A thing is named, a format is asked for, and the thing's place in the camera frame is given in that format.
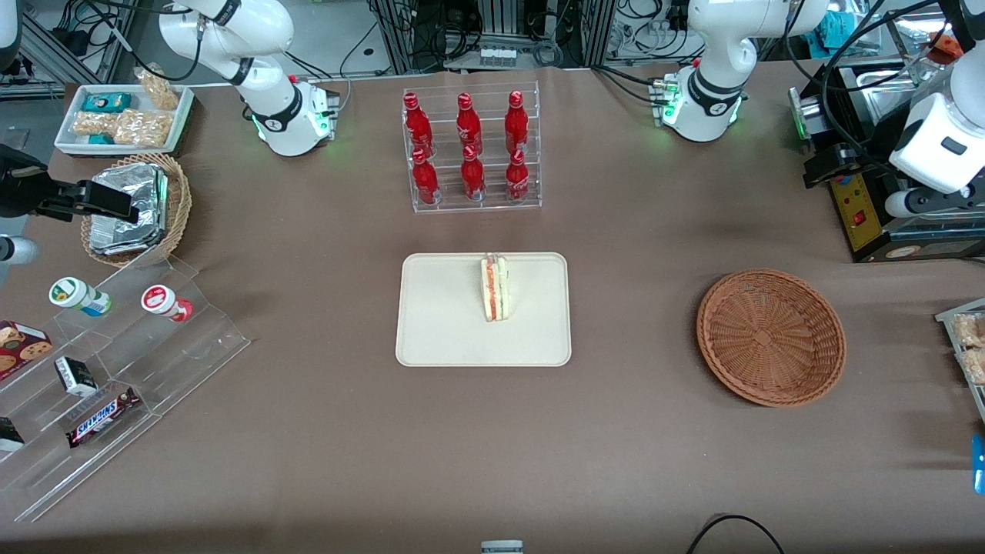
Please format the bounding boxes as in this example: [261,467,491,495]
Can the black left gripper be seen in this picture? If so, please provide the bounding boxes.
[803,142,897,193]

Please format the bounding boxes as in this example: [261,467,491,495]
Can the white snack tray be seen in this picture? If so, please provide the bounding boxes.
[935,299,985,424]
[54,83,195,157]

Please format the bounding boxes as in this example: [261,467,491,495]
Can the brown shallow wicker basket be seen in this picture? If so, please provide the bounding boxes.
[696,268,847,408]

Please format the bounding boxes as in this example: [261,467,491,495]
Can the light wicker basket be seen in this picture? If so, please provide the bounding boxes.
[81,152,192,268]

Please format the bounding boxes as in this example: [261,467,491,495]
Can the triangular layered sandwich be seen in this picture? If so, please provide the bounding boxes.
[481,254,510,322]

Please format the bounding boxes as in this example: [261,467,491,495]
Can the black and white carton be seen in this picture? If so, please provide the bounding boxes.
[54,356,99,398]

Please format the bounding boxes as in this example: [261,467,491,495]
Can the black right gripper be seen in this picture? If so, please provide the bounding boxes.
[0,146,141,225]

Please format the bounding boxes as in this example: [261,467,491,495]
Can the red strawberry yogurt cup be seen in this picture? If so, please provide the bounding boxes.
[141,285,193,322]

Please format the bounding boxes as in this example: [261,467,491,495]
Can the black looped cable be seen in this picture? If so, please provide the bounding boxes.
[686,513,786,554]

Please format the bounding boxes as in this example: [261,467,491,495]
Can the cream plastic tray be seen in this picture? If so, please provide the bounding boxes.
[396,252,572,368]

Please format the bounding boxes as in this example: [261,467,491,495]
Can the red cola bottle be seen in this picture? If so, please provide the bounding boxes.
[506,149,532,204]
[403,92,433,159]
[504,90,530,155]
[412,148,441,205]
[456,92,484,155]
[460,145,487,202]

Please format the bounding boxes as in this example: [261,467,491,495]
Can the brown Snickers chocolate bar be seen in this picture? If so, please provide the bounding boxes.
[65,387,142,449]

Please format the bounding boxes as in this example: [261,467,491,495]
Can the clear acrylic stepped shelf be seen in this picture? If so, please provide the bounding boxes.
[0,254,252,524]

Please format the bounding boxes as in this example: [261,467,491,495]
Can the red cookie box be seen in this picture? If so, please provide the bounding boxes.
[0,319,53,382]

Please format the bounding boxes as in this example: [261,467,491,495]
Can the green sunflower yogurt cup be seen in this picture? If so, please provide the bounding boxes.
[48,277,112,317]

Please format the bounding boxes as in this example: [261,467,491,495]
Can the teal cloth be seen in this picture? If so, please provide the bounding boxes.
[816,9,856,48]

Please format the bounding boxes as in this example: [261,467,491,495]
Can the orange object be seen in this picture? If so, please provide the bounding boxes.
[927,35,963,66]

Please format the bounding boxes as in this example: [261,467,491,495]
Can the clear acrylic bottle rack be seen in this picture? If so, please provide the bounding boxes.
[402,81,543,215]

